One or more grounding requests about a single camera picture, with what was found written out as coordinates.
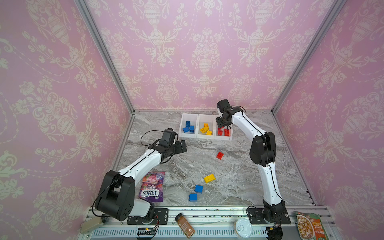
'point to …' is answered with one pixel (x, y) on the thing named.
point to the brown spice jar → (185, 225)
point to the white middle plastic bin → (202, 119)
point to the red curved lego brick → (219, 132)
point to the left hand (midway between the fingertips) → (181, 147)
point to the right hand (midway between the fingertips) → (223, 121)
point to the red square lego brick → (220, 155)
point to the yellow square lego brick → (209, 132)
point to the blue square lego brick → (191, 128)
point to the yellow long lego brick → (203, 130)
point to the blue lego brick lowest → (193, 197)
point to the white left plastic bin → (193, 119)
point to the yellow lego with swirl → (206, 126)
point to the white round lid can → (243, 228)
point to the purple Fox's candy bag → (152, 187)
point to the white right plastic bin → (223, 137)
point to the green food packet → (309, 226)
